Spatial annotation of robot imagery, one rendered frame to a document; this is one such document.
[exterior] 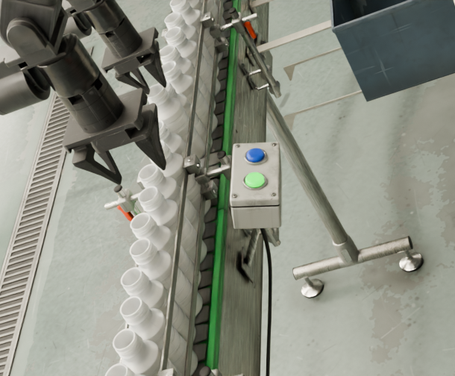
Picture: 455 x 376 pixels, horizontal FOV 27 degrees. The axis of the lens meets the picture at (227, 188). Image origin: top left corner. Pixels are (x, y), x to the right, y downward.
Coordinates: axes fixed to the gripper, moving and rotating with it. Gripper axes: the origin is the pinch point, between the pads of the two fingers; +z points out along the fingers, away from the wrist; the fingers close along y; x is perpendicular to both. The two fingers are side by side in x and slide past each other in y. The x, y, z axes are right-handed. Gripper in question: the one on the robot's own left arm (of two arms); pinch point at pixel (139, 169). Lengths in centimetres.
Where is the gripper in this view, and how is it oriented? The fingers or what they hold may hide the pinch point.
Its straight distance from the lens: 117.0
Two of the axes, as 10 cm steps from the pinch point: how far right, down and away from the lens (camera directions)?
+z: 4.2, 6.8, 6.0
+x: 0.5, -6.8, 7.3
